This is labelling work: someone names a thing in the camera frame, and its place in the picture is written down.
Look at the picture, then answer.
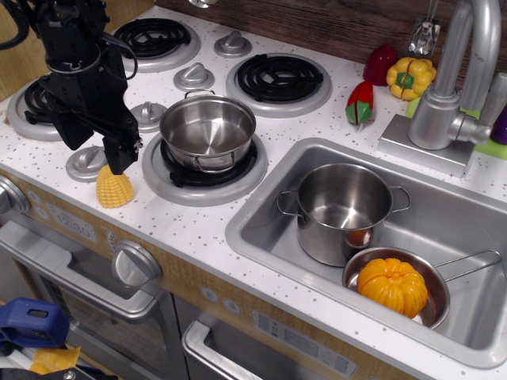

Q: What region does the grey knob front left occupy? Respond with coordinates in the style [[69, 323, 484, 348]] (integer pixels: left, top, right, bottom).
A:
[[66, 146, 107, 183]]

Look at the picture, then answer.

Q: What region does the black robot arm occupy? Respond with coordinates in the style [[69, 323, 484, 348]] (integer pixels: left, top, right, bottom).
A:
[[1, 1, 142, 175]]

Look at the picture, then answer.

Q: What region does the silver faucet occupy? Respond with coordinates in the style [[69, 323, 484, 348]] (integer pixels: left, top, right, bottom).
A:
[[378, 0, 506, 177]]

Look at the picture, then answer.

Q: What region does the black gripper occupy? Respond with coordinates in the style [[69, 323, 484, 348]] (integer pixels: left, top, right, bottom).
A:
[[39, 42, 142, 175]]

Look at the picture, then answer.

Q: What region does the grey knob middle left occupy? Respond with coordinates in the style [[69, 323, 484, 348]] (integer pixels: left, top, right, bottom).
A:
[[131, 101, 167, 133]]

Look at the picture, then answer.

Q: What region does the left oven door handle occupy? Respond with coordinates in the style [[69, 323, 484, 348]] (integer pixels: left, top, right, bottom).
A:
[[1, 222, 158, 323]]

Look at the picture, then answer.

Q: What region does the yellow cloth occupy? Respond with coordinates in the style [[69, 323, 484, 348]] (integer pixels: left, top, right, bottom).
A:
[[29, 347, 81, 375]]

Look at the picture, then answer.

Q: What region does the orange toy pumpkin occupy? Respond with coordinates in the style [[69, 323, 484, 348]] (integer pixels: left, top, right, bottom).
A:
[[356, 258, 429, 318]]

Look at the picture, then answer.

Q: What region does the green toy plate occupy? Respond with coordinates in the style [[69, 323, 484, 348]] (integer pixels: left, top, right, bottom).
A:
[[405, 97, 506, 161]]

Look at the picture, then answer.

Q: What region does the purple toy eggplant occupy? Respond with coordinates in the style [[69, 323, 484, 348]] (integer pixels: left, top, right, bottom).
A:
[[490, 106, 507, 145]]

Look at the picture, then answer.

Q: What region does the yellow toy corn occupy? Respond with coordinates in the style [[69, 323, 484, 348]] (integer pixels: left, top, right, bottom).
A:
[[96, 165, 134, 208]]

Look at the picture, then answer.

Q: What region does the front left stove burner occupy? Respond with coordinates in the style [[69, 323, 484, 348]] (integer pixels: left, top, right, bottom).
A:
[[7, 81, 62, 142]]

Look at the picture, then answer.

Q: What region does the oven door handle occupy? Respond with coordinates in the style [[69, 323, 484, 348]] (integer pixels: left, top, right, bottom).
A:
[[181, 321, 259, 380], [1, 222, 158, 323]]

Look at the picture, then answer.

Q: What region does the right oven door handle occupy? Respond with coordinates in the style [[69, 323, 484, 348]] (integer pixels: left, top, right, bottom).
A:
[[181, 321, 259, 380]]

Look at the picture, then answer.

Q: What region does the grey knob centre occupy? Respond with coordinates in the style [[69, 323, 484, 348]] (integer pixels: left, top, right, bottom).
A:
[[173, 63, 215, 91]]

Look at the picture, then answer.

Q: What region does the steel pan on stove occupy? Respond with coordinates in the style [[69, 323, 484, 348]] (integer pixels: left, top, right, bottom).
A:
[[159, 89, 257, 169]]

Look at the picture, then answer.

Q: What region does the silver dial far left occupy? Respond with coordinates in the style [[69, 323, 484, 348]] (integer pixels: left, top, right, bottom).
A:
[[0, 176, 31, 215]]

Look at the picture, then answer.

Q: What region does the tall steel pot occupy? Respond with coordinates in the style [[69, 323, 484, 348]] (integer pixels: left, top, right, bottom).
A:
[[276, 163, 412, 268]]

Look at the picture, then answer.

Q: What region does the small steel saucepan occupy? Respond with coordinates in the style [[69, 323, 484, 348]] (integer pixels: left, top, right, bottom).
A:
[[341, 247, 501, 329]]

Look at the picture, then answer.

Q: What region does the dark red toy pepper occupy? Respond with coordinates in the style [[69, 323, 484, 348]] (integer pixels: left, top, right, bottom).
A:
[[363, 44, 398, 86]]

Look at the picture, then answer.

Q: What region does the oven clock display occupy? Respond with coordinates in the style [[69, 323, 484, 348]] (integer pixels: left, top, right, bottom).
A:
[[47, 203, 97, 242]]

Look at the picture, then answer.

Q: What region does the back left stove burner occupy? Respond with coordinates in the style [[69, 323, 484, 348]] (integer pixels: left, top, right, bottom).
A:
[[105, 17, 200, 74]]

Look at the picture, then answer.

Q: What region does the stove burner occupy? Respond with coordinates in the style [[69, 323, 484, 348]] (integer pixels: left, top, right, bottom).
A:
[[142, 135, 268, 207], [226, 53, 332, 119], [105, 17, 200, 74], [7, 81, 62, 142]]

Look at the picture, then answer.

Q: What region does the red toy chili pepper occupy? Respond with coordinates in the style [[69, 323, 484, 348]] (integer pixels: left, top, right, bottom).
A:
[[345, 81, 375, 128]]

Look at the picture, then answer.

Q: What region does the right oven control panel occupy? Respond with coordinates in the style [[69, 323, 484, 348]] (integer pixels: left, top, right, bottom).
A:
[[251, 310, 358, 378]]

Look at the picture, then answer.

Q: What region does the yellow toy bell pepper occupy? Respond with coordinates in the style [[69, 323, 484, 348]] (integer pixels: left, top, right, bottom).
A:
[[386, 57, 436, 101]]

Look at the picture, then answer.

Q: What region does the grey knob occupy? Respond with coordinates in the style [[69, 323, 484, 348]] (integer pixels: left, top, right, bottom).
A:
[[214, 30, 253, 59], [131, 101, 167, 133], [66, 146, 107, 183], [173, 63, 215, 91]]

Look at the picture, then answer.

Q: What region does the back right stove burner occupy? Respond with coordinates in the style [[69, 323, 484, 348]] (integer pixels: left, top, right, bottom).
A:
[[226, 53, 332, 119]]

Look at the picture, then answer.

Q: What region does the silver oven dial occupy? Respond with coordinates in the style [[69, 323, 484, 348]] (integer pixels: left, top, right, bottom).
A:
[[111, 239, 162, 288]]

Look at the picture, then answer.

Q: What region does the grey knob back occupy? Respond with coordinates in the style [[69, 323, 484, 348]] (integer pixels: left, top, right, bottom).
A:
[[214, 30, 253, 59]]

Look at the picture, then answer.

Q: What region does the front right stove burner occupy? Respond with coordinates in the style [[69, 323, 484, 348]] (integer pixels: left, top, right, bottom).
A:
[[142, 135, 268, 207]]

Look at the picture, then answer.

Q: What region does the grey sink basin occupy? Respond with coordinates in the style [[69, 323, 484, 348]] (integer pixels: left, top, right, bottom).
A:
[[226, 138, 506, 369]]

